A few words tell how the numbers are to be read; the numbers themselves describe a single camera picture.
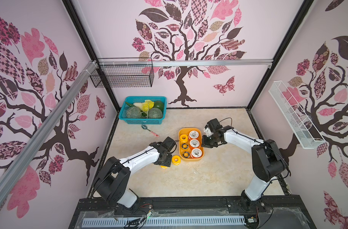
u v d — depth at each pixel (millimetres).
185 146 967
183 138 976
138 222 676
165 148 637
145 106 1104
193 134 983
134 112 1029
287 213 724
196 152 900
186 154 923
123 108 1093
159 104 1104
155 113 1031
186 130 1021
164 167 818
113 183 432
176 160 897
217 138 699
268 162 475
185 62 948
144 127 1067
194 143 940
